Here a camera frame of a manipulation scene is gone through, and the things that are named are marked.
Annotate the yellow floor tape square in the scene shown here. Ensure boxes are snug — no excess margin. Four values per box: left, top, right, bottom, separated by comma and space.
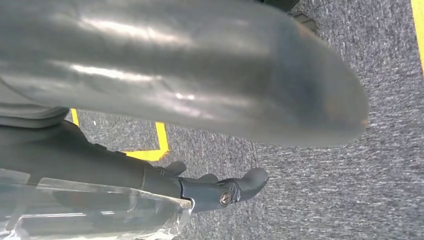
70, 108, 170, 163

